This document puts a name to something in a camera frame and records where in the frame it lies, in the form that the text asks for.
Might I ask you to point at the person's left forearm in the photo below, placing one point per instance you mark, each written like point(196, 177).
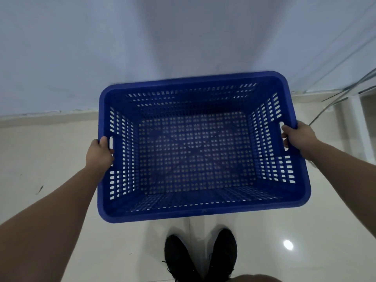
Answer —
point(44, 232)

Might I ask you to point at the white metal shelf rack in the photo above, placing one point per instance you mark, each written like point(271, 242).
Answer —
point(354, 126)

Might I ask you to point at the person's left hand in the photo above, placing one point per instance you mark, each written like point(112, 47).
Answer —
point(98, 157)

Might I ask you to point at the person's right forearm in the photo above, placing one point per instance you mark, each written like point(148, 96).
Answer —
point(346, 179)

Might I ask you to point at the person's black shoe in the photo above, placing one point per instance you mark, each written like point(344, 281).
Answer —
point(179, 258)
point(221, 255)

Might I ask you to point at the person's right black shoe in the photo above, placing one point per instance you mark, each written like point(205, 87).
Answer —
point(221, 255)

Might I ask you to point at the person's right hand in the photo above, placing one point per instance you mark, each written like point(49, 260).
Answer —
point(302, 138)

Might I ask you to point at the person's right leg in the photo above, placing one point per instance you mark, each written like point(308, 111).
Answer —
point(258, 279)

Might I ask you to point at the person's left black shoe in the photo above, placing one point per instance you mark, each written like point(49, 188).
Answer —
point(179, 258)

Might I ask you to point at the blue plastic crate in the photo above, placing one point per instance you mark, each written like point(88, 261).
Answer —
point(191, 149)

